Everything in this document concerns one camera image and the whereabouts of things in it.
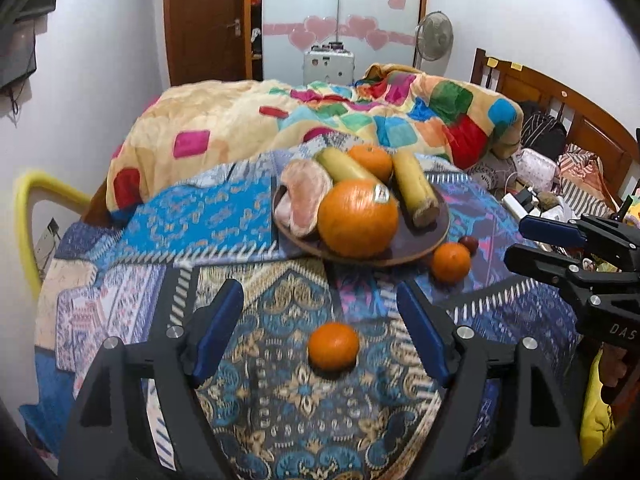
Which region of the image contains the large orange with sticker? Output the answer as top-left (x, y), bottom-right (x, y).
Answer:
top-left (317, 179), bottom-right (400, 260)

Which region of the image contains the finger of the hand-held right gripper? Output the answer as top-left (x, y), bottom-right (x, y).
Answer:
top-left (504, 244), bottom-right (608, 306)
top-left (519, 214), bottom-right (640, 266)

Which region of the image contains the black television cable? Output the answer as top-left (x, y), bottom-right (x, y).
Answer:
top-left (5, 85), bottom-right (22, 122)

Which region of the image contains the yellow chair back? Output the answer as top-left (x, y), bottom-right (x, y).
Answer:
top-left (14, 171), bottom-right (92, 301)

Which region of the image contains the blue patterned bedsheet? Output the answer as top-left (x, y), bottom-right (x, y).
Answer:
top-left (20, 152), bottom-right (591, 480)

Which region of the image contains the small tangerine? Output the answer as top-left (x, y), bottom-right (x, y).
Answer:
top-left (308, 322), bottom-right (360, 372)
top-left (431, 242), bottom-right (472, 284)

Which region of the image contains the wall outlet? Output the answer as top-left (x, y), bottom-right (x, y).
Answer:
top-left (37, 217), bottom-right (64, 257)

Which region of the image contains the small black monitor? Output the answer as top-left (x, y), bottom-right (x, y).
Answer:
top-left (0, 20), bottom-right (38, 88)

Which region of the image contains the white cabinet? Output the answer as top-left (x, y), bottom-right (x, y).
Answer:
top-left (302, 50), bottom-right (357, 84)

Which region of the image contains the black bag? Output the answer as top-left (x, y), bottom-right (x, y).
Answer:
top-left (520, 112), bottom-right (568, 161)

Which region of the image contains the white power strip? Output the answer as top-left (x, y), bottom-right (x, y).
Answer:
top-left (502, 192), bottom-right (537, 222)

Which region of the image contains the brown round plate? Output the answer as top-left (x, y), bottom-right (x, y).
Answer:
top-left (272, 177), bottom-right (451, 267)

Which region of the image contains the plain orange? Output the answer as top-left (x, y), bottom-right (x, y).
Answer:
top-left (347, 144), bottom-right (394, 183)

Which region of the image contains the standing fan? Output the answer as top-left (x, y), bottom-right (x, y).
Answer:
top-left (413, 11), bottom-right (454, 72)

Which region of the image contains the colourful patchwork blanket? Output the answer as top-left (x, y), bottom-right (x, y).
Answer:
top-left (105, 62), bottom-right (523, 226)

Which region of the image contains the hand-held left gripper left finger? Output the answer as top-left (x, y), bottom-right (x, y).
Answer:
top-left (57, 279), bottom-right (245, 480)

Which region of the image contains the brown wooden door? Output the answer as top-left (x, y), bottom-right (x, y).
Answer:
top-left (164, 0), bottom-right (251, 87)

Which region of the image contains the wooden wardrobe with sliding doors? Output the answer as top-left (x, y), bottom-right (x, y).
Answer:
top-left (245, 0), bottom-right (431, 83)

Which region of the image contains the wooden headboard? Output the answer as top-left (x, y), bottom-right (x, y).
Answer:
top-left (470, 48), bottom-right (640, 196)

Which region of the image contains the yellow garment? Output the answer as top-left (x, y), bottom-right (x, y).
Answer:
top-left (580, 350), bottom-right (617, 452)

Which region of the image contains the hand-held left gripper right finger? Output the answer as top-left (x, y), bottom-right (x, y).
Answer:
top-left (396, 282), bottom-right (583, 480)

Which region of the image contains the striped cloth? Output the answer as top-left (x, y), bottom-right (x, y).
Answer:
top-left (557, 145), bottom-right (622, 211)

